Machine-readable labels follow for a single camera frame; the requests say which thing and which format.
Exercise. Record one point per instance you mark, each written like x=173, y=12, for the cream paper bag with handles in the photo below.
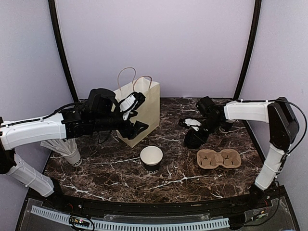
x=148, y=112

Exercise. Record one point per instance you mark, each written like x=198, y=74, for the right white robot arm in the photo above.
x=277, y=113

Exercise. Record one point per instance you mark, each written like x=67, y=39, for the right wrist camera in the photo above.
x=190, y=123

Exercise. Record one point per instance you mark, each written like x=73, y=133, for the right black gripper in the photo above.
x=203, y=138

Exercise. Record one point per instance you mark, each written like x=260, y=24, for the black corner post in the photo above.
x=249, y=49
x=60, y=48

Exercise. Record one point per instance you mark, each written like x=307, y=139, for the left black corner post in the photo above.
x=60, y=48

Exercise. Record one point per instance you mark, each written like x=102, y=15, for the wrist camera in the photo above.
x=190, y=123
x=131, y=102

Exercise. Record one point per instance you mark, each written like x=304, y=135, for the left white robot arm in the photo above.
x=99, y=112

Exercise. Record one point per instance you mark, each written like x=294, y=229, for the grey slotted cable duct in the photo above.
x=129, y=223

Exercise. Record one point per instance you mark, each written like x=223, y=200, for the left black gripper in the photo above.
x=126, y=132

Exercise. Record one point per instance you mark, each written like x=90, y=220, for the single black paper coffee cup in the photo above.
x=151, y=157

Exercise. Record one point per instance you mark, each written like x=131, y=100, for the white cup holding straws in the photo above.
x=74, y=158

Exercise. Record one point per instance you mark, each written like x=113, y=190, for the brown pulp cup carrier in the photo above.
x=210, y=159

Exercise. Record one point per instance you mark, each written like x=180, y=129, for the stack of black coffee lids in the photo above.
x=192, y=140

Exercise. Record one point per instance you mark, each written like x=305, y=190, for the right black corner post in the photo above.
x=249, y=49

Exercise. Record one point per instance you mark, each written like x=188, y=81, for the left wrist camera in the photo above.
x=131, y=102

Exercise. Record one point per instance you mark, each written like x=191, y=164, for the black front frame rail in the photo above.
x=99, y=208

